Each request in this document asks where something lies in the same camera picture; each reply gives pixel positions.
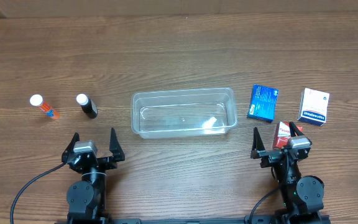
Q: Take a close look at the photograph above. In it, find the orange tube white cap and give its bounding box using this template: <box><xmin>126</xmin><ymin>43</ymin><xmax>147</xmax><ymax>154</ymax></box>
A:
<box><xmin>29</xmin><ymin>94</ymin><xmax>60</xmax><ymax>119</ymax></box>

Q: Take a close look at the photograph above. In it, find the white and blue box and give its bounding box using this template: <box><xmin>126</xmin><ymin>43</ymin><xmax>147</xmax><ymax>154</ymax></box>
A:
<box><xmin>297</xmin><ymin>88</ymin><xmax>330</xmax><ymax>126</ymax></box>

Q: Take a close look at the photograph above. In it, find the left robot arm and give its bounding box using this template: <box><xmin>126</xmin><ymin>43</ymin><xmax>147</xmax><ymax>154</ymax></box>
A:
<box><xmin>62</xmin><ymin>129</ymin><xmax>125</xmax><ymax>223</ymax></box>

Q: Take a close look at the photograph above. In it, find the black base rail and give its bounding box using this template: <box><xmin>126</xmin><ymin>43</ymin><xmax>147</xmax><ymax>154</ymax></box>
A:
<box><xmin>56</xmin><ymin>215</ymin><xmax>331</xmax><ymax>224</ymax></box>

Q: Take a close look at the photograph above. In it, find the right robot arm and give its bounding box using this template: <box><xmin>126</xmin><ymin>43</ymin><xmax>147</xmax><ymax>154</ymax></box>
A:
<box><xmin>245</xmin><ymin>122</ymin><xmax>331</xmax><ymax>224</ymax></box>

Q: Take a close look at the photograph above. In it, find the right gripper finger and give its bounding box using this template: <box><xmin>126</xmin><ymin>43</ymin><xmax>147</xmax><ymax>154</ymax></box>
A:
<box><xmin>288</xmin><ymin>121</ymin><xmax>304</xmax><ymax>137</ymax></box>
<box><xmin>250</xmin><ymin>128</ymin><xmax>265</xmax><ymax>159</ymax></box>

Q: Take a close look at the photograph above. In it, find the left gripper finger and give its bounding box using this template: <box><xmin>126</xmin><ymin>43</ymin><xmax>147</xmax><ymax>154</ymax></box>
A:
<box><xmin>62</xmin><ymin>133</ymin><xmax>80</xmax><ymax>162</ymax></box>
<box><xmin>109</xmin><ymin>128</ymin><xmax>125</xmax><ymax>162</ymax></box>

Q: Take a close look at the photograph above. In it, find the black bottle white cap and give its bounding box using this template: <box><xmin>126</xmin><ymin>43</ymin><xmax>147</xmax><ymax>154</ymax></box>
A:
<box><xmin>76</xmin><ymin>93</ymin><xmax>98</xmax><ymax>119</ymax></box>

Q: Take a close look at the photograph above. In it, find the clear plastic container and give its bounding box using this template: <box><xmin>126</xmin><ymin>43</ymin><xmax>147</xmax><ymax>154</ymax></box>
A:
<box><xmin>131</xmin><ymin>88</ymin><xmax>238</xmax><ymax>139</ymax></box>

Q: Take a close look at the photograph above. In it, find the red Panadol box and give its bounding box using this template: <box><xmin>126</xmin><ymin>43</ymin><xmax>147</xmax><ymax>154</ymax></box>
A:
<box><xmin>272</xmin><ymin>121</ymin><xmax>291</xmax><ymax>150</ymax></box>

